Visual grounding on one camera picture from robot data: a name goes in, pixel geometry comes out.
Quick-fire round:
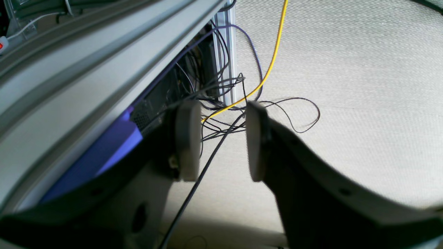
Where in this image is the grey table edge rail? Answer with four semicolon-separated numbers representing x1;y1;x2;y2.
1;0;225;214

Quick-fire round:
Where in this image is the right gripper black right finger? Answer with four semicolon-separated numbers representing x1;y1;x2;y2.
246;101;443;249

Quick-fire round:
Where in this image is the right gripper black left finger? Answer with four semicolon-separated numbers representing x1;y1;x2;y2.
1;101;201;249

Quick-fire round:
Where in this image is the blue purple panel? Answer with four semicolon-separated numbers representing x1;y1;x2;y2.
39;106;143;203

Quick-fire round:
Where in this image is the purple cable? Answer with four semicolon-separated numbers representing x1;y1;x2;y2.
132;24;263;114

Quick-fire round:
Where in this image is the yellow cable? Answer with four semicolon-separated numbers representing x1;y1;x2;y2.
202;0;289;122

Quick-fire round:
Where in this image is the thin black looped cable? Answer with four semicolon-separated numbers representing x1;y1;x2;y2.
256;97;320;134

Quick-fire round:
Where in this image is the thick black cable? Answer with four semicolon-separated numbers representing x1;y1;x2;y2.
157;112;246;249

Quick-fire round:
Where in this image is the aluminium frame post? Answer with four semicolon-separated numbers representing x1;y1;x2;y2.
212;7;237;106

